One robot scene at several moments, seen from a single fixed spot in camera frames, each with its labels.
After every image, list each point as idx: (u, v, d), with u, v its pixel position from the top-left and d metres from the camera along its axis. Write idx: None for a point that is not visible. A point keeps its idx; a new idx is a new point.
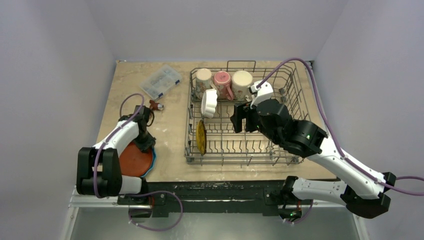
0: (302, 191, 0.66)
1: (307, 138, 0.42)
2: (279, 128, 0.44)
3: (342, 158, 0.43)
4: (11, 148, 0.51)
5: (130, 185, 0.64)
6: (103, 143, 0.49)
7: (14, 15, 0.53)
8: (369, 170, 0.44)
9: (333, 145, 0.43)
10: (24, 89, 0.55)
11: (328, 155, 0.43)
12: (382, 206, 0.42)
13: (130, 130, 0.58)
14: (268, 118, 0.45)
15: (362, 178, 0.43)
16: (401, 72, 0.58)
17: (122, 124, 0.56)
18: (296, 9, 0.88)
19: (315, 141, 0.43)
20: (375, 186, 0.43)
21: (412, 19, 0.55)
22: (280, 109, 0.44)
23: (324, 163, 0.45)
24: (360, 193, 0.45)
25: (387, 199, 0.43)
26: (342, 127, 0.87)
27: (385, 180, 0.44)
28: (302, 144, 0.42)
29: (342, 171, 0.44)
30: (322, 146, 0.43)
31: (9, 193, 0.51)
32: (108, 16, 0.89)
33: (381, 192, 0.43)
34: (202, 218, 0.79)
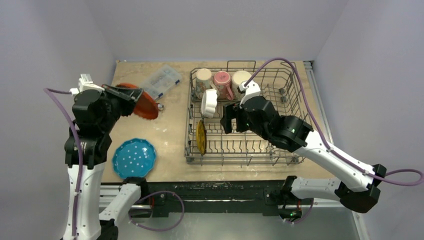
0: (300, 190, 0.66)
1: (292, 132, 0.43)
2: (265, 123, 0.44)
3: (328, 150, 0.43)
4: (11, 148, 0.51)
5: (130, 199, 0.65)
6: (73, 239, 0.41)
7: (15, 14, 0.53)
8: (357, 162, 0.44)
9: (319, 138, 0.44)
10: (25, 88, 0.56)
11: (314, 147, 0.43)
12: (371, 198, 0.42)
13: (93, 178, 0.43)
14: (253, 114, 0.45)
15: (350, 170, 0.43)
16: (400, 72, 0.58)
17: (76, 191, 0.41)
18: (296, 9, 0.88)
19: (300, 135, 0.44)
20: (363, 177, 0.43)
21: (412, 19, 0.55)
22: (265, 105, 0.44)
23: (310, 157, 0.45)
24: (351, 186, 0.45)
25: (377, 191, 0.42)
26: (342, 126, 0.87)
27: (375, 172, 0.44)
28: (287, 138, 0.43)
29: (329, 163, 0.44)
30: (307, 140, 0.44)
31: (8, 193, 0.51)
32: (108, 16, 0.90)
33: (370, 184, 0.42)
34: (202, 218, 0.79)
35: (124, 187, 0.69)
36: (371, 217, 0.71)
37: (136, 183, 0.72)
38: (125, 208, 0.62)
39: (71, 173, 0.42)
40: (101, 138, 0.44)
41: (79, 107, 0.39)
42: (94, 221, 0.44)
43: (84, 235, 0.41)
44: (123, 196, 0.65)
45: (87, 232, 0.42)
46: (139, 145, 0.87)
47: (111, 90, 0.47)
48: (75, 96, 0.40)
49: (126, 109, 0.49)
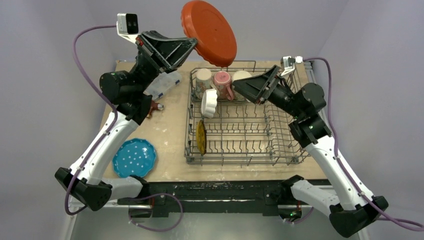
0: (299, 190, 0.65)
1: (310, 129, 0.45)
2: (302, 114, 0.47)
3: (334, 157, 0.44)
4: (10, 147, 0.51)
5: (130, 187, 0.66)
6: (78, 170, 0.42)
7: (14, 13, 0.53)
8: (359, 183, 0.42)
9: (332, 144, 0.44)
10: (25, 87, 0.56)
11: (322, 149, 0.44)
12: (355, 217, 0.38)
13: (124, 129, 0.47)
14: (305, 102, 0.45)
15: (346, 184, 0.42)
16: (400, 71, 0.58)
17: (107, 130, 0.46)
18: (296, 9, 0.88)
19: (316, 134, 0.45)
20: (357, 196, 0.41)
21: (412, 18, 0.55)
22: (322, 104, 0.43)
23: (316, 158, 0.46)
24: (343, 203, 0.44)
25: (365, 216, 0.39)
26: (342, 126, 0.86)
27: (373, 200, 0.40)
28: (303, 132, 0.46)
29: (330, 170, 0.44)
30: (319, 139, 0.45)
31: (9, 193, 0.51)
32: (108, 16, 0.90)
33: (360, 205, 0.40)
34: (202, 218, 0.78)
35: (129, 178, 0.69)
36: None
37: (141, 183, 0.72)
38: (119, 192, 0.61)
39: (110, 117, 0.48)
40: (140, 106, 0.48)
41: (106, 94, 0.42)
42: (101, 167, 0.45)
43: (88, 172, 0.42)
44: (128, 182, 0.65)
45: (91, 171, 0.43)
46: (139, 145, 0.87)
47: (144, 48, 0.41)
48: (99, 81, 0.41)
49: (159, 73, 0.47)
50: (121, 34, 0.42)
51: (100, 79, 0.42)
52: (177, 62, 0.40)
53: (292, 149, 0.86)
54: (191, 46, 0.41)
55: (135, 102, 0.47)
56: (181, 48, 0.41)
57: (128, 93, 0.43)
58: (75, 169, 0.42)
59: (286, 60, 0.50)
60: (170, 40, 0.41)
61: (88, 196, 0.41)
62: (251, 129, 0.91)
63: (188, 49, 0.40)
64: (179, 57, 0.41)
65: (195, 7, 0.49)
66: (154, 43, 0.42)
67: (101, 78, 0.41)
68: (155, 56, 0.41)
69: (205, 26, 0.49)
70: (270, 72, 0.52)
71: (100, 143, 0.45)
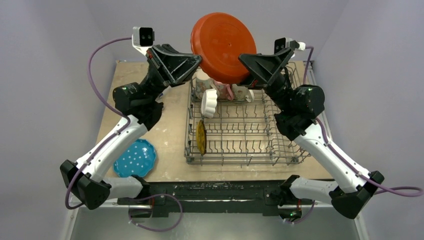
0: (299, 188, 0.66)
1: (296, 125, 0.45)
2: (296, 116, 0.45)
3: (325, 144, 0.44)
4: (11, 146, 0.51)
5: (130, 189, 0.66)
6: (84, 165, 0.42)
7: (16, 12, 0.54)
8: (353, 163, 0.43)
9: (319, 132, 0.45)
10: (26, 86, 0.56)
11: (311, 138, 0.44)
12: (359, 200, 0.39)
13: (135, 131, 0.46)
14: (305, 108, 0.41)
15: (342, 168, 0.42)
16: (399, 70, 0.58)
17: (118, 130, 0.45)
18: (296, 9, 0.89)
19: (302, 126, 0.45)
20: (355, 178, 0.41)
21: (411, 17, 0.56)
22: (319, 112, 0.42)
23: (307, 148, 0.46)
24: (342, 187, 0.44)
25: (367, 194, 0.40)
26: (342, 125, 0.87)
27: (370, 177, 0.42)
28: (289, 127, 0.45)
29: (323, 157, 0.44)
30: (307, 130, 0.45)
31: (9, 191, 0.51)
32: (109, 16, 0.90)
33: (360, 185, 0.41)
34: (202, 218, 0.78)
35: (129, 178, 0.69)
36: (370, 218, 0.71)
37: (142, 183, 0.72)
38: (118, 192, 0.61)
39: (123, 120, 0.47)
40: (151, 114, 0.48)
41: (118, 105, 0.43)
42: (106, 165, 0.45)
43: (93, 168, 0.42)
44: (128, 182, 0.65)
45: (97, 168, 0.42)
46: (139, 145, 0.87)
47: (153, 61, 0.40)
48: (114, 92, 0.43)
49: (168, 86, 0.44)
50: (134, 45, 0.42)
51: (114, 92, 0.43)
52: (181, 79, 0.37)
53: (292, 149, 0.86)
54: (196, 63, 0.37)
55: (147, 110, 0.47)
56: (186, 65, 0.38)
57: (138, 105, 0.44)
58: (81, 162, 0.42)
59: (288, 42, 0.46)
60: (178, 55, 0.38)
61: (90, 193, 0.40)
62: (250, 129, 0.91)
63: (192, 66, 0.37)
64: (183, 72, 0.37)
65: (210, 20, 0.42)
66: (163, 56, 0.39)
67: (115, 91, 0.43)
68: (162, 70, 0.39)
69: (216, 40, 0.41)
70: (283, 56, 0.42)
71: (109, 141, 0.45)
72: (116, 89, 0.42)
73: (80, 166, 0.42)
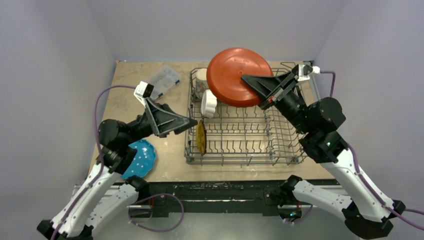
0: (302, 193, 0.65)
1: (327, 144, 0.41)
2: (318, 133, 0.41)
3: (356, 174, 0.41)
4: (12, 146, 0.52)
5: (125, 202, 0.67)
6: (59, 225, 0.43)
7: (16, 13, 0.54)
8: (380, 193, 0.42)
9: (351, 159, 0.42)
10: (27, 86, 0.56)
11: (343, 166, 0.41)
12: (382, 230, 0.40)
13: (108, 182, 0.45)
14: (320, 121, 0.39)
15: (371, 198, 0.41)
16: (398, 71, 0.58)
17: (89, 184, 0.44)
18: (296, 9, 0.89)
19: (333, 150, 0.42)
20: (381, 209, 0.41)
21: (410, 17, 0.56)
22: (338, 122, 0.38)
23: (335, 173, 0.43)
24: (363, 212, 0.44)
25: (390, 225, 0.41)
26: (342, 125, 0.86)
27: (393, 207, 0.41)
28: (319, 148, 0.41)
29: (351, 185, 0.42)
30: (339, 156, 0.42)
31: (9, 193, 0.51)
32: (108, 16, 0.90)
33: (385, 217, 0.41)
34: (202, 218, 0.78)
35: (120, 189, 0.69)
36: None
37: (135, 188, 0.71)
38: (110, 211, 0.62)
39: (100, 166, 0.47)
40: (125, 157, 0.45)
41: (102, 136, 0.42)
42: (84, 217, 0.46)
43: (69, 226, 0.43)
44: (122, 196, 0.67)
45: (72, 224, 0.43)
46: (139, 145, 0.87)
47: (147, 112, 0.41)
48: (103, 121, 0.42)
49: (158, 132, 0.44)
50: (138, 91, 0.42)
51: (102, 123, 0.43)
52: (164, 133, 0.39)
53: (292, 149, 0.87)
54: (184, 124, 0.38)
55: (122, 151, 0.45)
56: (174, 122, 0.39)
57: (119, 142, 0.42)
58: (57, 223, 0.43)
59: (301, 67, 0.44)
60: (168, 112, 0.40)
61: None
62: (250, 129, 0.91)
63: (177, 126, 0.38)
64: (168, 127, 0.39)
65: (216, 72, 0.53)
66: (153, 109, 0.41)
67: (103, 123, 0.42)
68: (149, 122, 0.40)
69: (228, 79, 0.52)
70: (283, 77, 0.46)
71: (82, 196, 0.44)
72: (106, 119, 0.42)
73: (56, 226, 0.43)
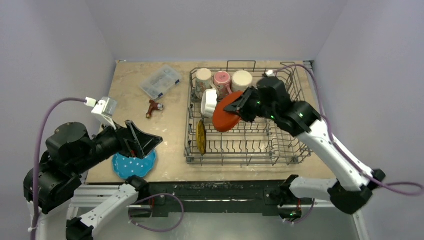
0: (298, 187, 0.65)
1: (299, 116, 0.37)
2: (274, 105, 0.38)
3: (331, 142, 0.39)
4: (11, 146, 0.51)
5: (125, 202, 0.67)
6: None
7: (17, 12, 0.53)
8: (357, 161, 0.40)
9: (324, 128, 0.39)
10: (26, 86, 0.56)
11: (317, 136, 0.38)
12: (362, 199, 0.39)
13: (51, 217, 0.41)
14: (264, 92, 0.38)
15: (348, 167, 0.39)
16: (399, 70, 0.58)
17: (34, 224, 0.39)
18: (296, 9, 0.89)
19: (307, 122, 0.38)
20: (359, 177, 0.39)
21: (410, 17, 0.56)
22: (279, 84, 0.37)
23: (309, 145, 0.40)
24: (343, 184, 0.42)
25: (369, 193, 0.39)
26: (342, 125, 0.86)
27: (373, 176, 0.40)
28: (293, 121, 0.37)
29: (328, 156, 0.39)
30: (312, 127, 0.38)
31: (8, 193, 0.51)
32: (108, 16, 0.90)
33: (364, 185, 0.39)
34: (202, 218, 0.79)
35: (121, 189, 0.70)
36: (370, 217, 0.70)
37: (135, 188, 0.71)
38: (109, 212, 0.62)
39: (30, 207, 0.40)
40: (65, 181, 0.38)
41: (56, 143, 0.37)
42: None
43: None
44: (122, 196, 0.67)
45: None
46: None
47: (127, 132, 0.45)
48: (61, 126, 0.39)
49: (111, 153, 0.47)
50: (95, 100, 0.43)
51: (56, 131, 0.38)
52: (147, 153, 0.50)
53: (292, 149, 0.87)
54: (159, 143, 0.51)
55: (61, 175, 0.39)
56: (150, 142, 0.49)
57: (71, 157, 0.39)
58: None
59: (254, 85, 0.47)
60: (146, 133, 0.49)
61: None
62: (250, 129, 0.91)
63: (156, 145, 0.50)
64: (149, 149, 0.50)
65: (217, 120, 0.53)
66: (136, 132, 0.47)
67: (58, 130, 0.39)
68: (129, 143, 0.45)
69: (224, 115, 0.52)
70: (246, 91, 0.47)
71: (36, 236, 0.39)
72: (62, 126, 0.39)
73: None
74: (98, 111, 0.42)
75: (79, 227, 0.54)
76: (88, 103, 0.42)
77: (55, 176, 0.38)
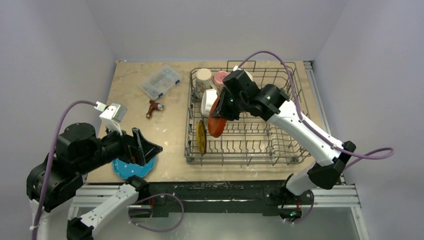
0: (293, 184, 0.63)
1: (267, 99, 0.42)
2: (241, 94, 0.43)
3: (301, 121, 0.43)
4: (11, 145, 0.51)
5: (125, 202, 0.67)
6: None
7: (17, 12, 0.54)
8: (328, 136, 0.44)
9: (293, 109, 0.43)
10: (26, 85, 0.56)
11: (286, 116, 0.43)
12: (336, 171, 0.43)
13: (53, 216, 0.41)
14: (230, 85, 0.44)
15: (318, 142, 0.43)
16: (399, 69, 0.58)
17: (36, 223, 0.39)
18: (296, 9, 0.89)
19: (276, 104, 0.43)
20: (330, 150, 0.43)
21: (410, 17, 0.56)
22: (242, 75, 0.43)
23: (282, 126, 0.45)
24: (319, 160, 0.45)
25: (342, 165, 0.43)
26: (342, 125, 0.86)
27: (343, 147, 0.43)
28: (262, 104, 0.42)
29: (299, 134, 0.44)
30: (280, 108, 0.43)
31: (8, 192, 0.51)
32: (108, 16, 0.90)
33: (336, 157, 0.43)
34: (202, 218, 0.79)
35: (121, 189, 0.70)
36: (370, 216, 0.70)
37: (135, 188, 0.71)
38: (109, 212, 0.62)
39: (32, 205, 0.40)
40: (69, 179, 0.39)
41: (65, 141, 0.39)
42: None
43: None
44: (122, 196, 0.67)
45: None
46: None
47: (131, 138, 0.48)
48: (71, 125, 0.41)
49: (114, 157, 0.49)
50: (105, 105, 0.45)
51: (65, 129, 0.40)
52: (148, 160, 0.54)
53: (292, 149, 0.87)
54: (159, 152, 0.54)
55: (64, 174, 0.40)
56: (151, 151, 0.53)
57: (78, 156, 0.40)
58: None
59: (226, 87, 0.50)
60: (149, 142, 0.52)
61: None
62: (250, 129, 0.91)
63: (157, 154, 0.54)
64: (150, 157, 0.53)
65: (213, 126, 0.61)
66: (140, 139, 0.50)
67: (67, 129, 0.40)
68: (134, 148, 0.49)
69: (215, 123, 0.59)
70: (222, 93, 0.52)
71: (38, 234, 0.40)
72: (73, 125, 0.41)
73: None
74: (107, 116, 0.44)
75: (79, 227, 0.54)
76: (98, 107, 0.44)
77: (59, 174, 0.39)
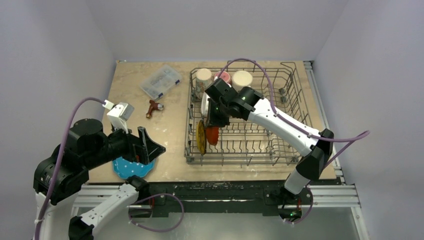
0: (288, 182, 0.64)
1: (242, 100, 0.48)
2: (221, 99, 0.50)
3: (275, 115, 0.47)
4: (10, 145, 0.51)
5: (125, 201, 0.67)
6: None
7: (16, 12, 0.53)
8: (304, 126, 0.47)
9: (268, 106, 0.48)
10: (26, 85, 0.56)
11: (261, 113, 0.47)
12: (315, 158, 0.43)
13: (57, 210, 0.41)
14: (211, 92, 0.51)
15: (294, 132, 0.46)
16: (398, 69, 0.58)
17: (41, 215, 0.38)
18: (296, 9, 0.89)
19: (251, 103, 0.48)
20: (307, 139, 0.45)
21: (410, 17, 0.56)
22: (218, 82, 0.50)
23: (260, 123, 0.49)
24: (300, 151, 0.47)
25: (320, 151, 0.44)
26: (342, 125, 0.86)
27: (320, 135, 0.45)
28: (238, 105, 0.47)
29: (277, 128, 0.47)
30: (255, 106, 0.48)
31: (7, 192, 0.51)
32: (108, 15, 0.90)
33: (313, 145, 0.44)
34: (202, 218, 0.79)
35: (122, 188, 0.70)
36: (370, 216, 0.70)
37: (135, 188, 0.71)
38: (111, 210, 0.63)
39: (37, 199, 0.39)
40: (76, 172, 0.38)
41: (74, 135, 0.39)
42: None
43: None
44: (122, 196, 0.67)
45: None
46: None
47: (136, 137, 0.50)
48: (80, 120, 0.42)
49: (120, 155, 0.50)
50: (113, 104, 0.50)
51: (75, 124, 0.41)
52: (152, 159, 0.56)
53: (292, 149, 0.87)
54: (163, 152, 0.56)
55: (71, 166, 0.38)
56: (156, 151, 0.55)
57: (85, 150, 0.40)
58: None
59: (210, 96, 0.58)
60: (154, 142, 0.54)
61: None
62: (250, 129, 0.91)
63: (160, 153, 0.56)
64: (154, 156, 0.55)
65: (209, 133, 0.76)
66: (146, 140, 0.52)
67: (76, 124, 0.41)
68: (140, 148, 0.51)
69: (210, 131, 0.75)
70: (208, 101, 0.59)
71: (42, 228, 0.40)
72: (82, 120, 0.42)
73: None
74: (115, 114, 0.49)
75: (79, 227, 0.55)
76: (106, 106, 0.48)
77: (67, 167, 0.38)
